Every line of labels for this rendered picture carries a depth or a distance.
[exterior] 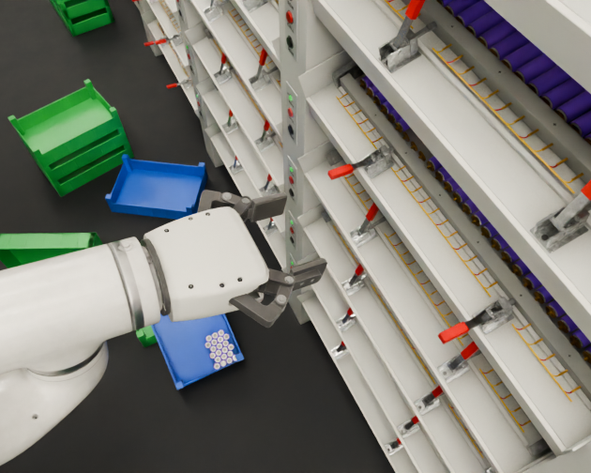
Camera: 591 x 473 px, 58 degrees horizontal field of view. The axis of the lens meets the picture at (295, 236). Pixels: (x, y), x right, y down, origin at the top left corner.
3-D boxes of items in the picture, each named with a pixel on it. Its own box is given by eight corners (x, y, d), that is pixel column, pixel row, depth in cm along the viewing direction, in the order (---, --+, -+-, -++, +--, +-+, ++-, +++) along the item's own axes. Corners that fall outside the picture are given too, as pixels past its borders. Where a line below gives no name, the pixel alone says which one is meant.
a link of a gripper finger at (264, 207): (218, 207, 59) (271, 194, 62) (229, 229, 57) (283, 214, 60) (219, 188, 56) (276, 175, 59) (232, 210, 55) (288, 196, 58)
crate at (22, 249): (23, 267, 174) (17, 288, 170) (-6, 233, 157) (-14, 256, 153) (115, 266, 175) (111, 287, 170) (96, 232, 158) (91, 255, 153)
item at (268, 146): (289, 205, 126) (272, 176, 114) (198, 56, 156) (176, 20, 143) (362, 162, 126) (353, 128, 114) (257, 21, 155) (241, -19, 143)
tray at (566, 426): (555, 456, 60) (573, 451, 52) (310, 114, 90) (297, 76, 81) (707, 366, 60) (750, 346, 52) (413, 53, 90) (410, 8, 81)
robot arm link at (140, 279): (110, 272, 54) (139, 264, 56) (136, 346, 50) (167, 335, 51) (102, 221, 48) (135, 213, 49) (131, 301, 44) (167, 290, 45)
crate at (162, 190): (111, 212, 186) (104, 198, 179) (128, 168, 197) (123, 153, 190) (194, 221, 184) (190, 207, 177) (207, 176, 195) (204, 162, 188)
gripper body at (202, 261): (128, 261, 55) (229, 234, 60) (160, 344, 50) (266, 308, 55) (125, 215, 49) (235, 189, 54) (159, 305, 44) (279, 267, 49)
